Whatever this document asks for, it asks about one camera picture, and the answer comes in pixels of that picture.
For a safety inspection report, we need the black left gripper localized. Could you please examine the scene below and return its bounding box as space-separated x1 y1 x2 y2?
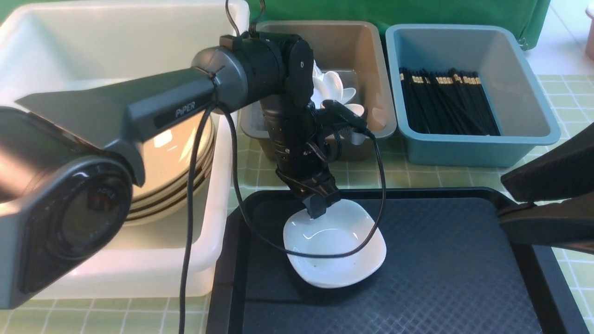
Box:
259 95 340 218

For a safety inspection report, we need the white square dish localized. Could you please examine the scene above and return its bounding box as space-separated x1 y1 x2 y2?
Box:
284 199 387 289

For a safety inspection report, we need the tan noodle bowl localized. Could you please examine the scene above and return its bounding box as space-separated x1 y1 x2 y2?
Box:
132 114 203 202

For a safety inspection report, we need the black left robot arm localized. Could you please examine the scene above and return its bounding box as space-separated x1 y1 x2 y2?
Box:
1 32 340 309

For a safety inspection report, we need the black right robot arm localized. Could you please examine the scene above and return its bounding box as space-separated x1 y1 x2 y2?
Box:
498 125 594 254

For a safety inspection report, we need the bottom stacked tan bowl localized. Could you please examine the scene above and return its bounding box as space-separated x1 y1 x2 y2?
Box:
123 175 210 227

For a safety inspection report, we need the stacked tan bowl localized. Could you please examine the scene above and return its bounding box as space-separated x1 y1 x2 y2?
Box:
131 131 216 215
123 175 210 227
126 163 212 224

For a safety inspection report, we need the top stacked tan bowl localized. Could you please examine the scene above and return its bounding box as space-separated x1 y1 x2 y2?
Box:
131 131 216 215

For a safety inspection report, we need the pile of white spoons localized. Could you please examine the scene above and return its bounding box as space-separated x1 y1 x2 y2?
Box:
310 63 365 118

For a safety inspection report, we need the black plastic serving tray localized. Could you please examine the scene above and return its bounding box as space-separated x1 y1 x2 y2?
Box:
206 187 588 334

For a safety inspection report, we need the grey plastic spoon bin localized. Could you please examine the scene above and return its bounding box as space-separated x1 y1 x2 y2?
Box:
239 20 397 162

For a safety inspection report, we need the bundle of black chopsticks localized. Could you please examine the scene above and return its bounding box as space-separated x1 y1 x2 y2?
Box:
399 67 501 136

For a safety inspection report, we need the blue plastic chopstick bin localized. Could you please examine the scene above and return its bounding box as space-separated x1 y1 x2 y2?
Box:
385 25 560 167

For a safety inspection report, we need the green cloth backdrop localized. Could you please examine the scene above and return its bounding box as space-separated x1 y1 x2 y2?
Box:
261 0 550 50

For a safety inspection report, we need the large white plastic tub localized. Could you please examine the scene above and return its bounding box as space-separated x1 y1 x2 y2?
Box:
0 0 234 300

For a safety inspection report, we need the pink object at edge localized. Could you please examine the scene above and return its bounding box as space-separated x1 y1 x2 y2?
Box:
585 2 594 61

